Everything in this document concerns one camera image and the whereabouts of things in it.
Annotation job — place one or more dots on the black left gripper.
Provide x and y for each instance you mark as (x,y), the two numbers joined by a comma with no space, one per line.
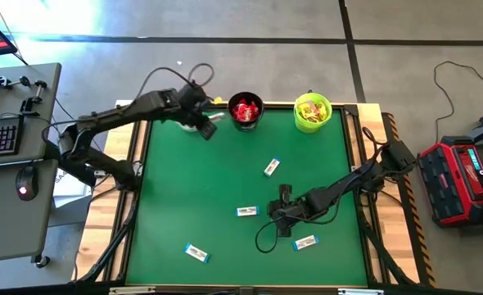
(194,104)

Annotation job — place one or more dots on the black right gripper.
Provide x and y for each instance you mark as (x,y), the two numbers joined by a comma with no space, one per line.
(290,211)

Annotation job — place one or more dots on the red Skittles candy packet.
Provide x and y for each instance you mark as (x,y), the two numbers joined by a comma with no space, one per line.
(237,110)
(250,110)

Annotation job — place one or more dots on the yellow Sour Patch candy packet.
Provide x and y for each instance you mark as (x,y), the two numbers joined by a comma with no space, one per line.
(313,107)
(303,114)
(321,115)

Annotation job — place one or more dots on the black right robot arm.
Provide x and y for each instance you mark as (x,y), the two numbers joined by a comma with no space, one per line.
(348,182)

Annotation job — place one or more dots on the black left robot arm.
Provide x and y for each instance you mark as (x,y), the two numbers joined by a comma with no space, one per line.
(123,114)

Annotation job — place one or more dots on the black monster face bucket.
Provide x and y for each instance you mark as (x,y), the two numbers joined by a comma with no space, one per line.
(230,123)

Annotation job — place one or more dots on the lime green plastic bucket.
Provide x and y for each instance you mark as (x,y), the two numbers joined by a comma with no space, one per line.
(312,128)

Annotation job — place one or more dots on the white printed sheet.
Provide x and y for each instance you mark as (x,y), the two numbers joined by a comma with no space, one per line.
(67,184)

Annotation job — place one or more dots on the red black tool case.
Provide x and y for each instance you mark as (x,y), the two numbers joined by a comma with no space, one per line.
(456,182)

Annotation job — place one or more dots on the black computer mouse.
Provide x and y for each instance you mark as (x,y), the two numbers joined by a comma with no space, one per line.
(26,183)

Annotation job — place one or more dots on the black keyboard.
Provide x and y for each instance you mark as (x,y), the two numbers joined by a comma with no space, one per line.
(0,135)

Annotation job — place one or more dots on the grey desk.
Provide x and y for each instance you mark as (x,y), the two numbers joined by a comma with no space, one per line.
(16,213)

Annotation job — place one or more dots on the black aluminium table frame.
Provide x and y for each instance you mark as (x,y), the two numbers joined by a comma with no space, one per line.
(142,164)

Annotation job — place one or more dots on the silver metal bracket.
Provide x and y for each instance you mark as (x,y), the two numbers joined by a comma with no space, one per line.
(360,291)
(132,290)

